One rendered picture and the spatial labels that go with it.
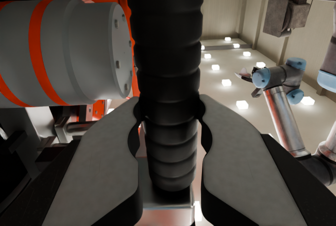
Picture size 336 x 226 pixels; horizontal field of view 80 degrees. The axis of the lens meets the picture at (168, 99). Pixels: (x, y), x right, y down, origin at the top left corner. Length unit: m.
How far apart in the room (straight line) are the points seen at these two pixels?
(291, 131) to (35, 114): 0.79
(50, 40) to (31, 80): 0.05
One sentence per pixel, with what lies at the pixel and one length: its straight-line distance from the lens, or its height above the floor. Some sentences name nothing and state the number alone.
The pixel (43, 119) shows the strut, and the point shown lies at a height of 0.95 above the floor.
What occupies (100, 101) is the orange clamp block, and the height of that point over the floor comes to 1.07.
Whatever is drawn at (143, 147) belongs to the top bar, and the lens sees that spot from 0.27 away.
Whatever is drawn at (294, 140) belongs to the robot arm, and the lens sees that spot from 0.88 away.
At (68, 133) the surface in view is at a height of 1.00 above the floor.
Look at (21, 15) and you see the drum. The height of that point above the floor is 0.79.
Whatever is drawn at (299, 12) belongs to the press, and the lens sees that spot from 8.04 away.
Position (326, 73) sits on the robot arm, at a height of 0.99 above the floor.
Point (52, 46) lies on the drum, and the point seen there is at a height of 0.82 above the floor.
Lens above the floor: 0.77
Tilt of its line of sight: 30 degrees up
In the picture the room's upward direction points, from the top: 177 degrees clockwise
